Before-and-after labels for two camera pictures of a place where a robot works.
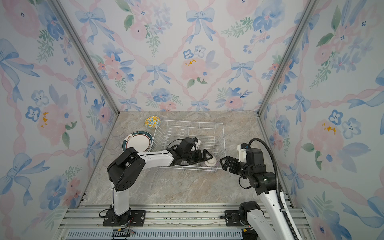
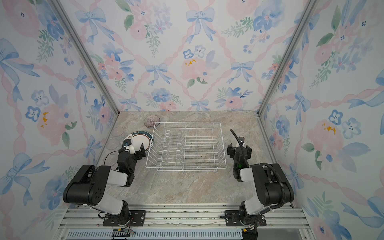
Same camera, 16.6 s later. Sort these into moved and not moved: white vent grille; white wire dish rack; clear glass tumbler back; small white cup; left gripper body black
Moved: left gripper body black; small white cup
Not moved: white vent grille; clear glass tumbler back; white wire dish rack
